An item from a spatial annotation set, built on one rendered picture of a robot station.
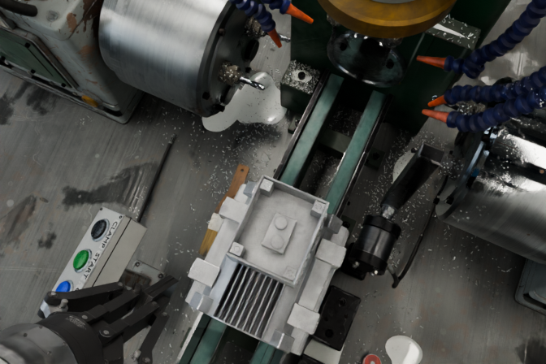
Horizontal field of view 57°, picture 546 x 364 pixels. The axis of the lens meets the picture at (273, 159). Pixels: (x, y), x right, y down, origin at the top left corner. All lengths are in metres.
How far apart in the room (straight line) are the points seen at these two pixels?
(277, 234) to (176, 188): 0.42
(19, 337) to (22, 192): 0.76
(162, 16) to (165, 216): 0.43
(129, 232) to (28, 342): 0.38
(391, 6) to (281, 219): 0.31
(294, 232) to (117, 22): 0.43
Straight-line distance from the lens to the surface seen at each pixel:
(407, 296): 1.03
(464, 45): 0.82
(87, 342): 0.47
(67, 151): 1.17
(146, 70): 0.85
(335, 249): 0.74
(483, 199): 0.77
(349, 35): 0.87
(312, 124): 0.96
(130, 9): 0.84
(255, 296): 0.71
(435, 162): 0.61
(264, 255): 0.70
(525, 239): 0.81
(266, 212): 0.71
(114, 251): 0.78
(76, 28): 0.88
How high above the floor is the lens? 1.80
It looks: 71 degrees down
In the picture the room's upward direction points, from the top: 4 degrees counter-clockwise
